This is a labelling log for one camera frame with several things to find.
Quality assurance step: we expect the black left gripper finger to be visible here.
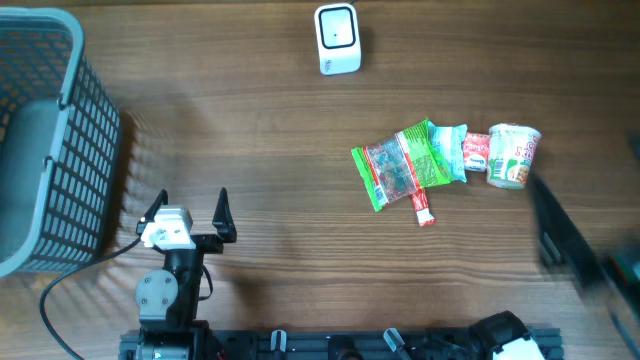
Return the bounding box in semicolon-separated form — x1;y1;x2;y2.
212;187;237;243
135;189;168;235

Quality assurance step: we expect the green candy bag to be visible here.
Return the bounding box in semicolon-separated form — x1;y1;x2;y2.
351;118;453;212

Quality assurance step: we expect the red chocolate bar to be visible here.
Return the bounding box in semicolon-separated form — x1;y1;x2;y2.
411;189;436;227

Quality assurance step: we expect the teal snack packet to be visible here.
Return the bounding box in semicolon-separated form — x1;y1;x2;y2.
427;121;468;183

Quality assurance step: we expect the red tissue pack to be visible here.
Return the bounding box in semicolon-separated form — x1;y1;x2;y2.
463;132;490;172

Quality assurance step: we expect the instant noodle cup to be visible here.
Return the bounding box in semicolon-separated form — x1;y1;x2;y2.
487;123;541;189

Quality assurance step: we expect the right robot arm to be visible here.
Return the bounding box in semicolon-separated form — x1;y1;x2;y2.
526;171;639;359

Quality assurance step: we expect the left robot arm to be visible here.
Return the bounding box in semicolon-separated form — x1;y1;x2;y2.
119;189;237;360

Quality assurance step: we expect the white barcode scanner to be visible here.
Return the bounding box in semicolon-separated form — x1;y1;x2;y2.
314;3;362;76

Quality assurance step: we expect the grey plastic basket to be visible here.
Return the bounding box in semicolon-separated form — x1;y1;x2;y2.
1;7;122;276

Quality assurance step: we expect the black left camera cable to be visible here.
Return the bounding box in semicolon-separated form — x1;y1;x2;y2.
38;234;146;360

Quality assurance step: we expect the black mounting rail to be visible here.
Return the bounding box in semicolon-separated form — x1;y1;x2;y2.
118;327;565;360

